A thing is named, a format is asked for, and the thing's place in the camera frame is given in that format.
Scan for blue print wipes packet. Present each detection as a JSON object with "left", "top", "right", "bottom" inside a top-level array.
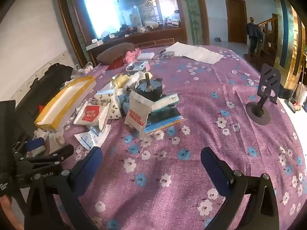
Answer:
[{"left": 74, "top": 124, "right": 111, "bottom": 151}]

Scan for red label tissue pack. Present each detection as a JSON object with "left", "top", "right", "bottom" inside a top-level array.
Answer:
[{"left": 73, "top": 101, "right": 109, "bottom": 131}]

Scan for lemon print tissue pack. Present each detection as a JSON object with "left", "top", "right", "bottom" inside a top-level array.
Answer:
[{"left": 94, "top": 89, "right": 122, "bottom": 119}]

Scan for blue fuzzy cloth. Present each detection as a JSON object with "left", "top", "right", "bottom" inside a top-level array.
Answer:
[{"left": 118, "top": 94, "right": 130, "bottom": 115}]

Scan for blue sponge cloth stack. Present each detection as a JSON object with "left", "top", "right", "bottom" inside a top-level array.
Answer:
[{"left": 144, "top": 93, "right": 184, "bottom": 134}]

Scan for white bag red text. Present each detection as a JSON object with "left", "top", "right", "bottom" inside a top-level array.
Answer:
[{"left": 124, "top": 91, "right": 167, "bottom": 140}]

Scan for yellow fuzzy cloth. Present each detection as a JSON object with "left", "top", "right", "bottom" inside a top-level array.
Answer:
[{"left": 113, "top": 74, "right": 130, "bottom": 89}]

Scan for black electric motor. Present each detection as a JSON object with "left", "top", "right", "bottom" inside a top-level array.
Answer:
[{"left": 134, "top": 73, "right": 163, "bottom": 102}]

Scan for person's hand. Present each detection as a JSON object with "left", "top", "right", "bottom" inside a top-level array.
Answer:
[{"left": 1, "top": 195, "right": 24, "bottom": 230}]

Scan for beige socks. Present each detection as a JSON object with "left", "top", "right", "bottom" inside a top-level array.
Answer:
[{"left": 34, "top": 129, "right": 65, "bottom": 154}]

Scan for black leather sofa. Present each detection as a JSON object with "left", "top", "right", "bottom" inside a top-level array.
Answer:
[{"left": 12, "top": 63, "right": 73, "bottom": 143}]

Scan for yellow-edged white foam box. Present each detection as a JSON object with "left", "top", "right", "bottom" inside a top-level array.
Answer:
[{"left": 34, "top": 76, "right": 96, "bottom": 133}]

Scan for black phone stand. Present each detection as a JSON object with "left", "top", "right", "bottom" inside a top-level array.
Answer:
[{"left": 245, "top": 63, "right": 281, "bottom": 126}]

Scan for purple floral tablecloth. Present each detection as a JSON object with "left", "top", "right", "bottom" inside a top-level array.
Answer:
[{"left": 54, "top": 44, "right": 307, "bottom": 230}]

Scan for clear plastic bags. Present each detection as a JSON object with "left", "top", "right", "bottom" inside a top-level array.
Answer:
[{"left": 71, "top": 62, "right": 94, "bottom": 80}]

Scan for brown fuzzy cushion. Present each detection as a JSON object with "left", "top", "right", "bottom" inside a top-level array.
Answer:
[{"left": 96, "top": 43, "right": 135, "bottom": 65}]

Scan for red cloth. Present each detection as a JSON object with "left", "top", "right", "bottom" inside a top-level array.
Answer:
[{"left": 107, "top": 56, "right": 124, "bottom": 71}]

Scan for clear plastic container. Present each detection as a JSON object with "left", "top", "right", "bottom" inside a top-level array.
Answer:
[{"left": 125, "top": 60, "right": 150, "bottom": 75}]

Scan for white paper sheets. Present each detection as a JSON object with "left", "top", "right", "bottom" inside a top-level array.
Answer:
[{"left": 165, "top": 42, "right": 224, "bottom": 65}]

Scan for pink plush cloth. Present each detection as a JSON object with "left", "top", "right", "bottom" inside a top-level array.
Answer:
[{"left": 123, "top": 48, "right": 142, "bottom": 64}]

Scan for white rectangular box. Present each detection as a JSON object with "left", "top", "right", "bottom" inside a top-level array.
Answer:
[{"left": 137, "top": 53, "right": 155, "bottom": 61}]

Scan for person in dark clothes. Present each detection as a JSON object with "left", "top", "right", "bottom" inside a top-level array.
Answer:
[{"left": 246, "top": 17, "right": 263, "bottom": 57}]

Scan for wooden door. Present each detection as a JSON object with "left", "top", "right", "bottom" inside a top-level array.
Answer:
[{"left": 225, "top": 0, "right": 247, "bottom": 44}]

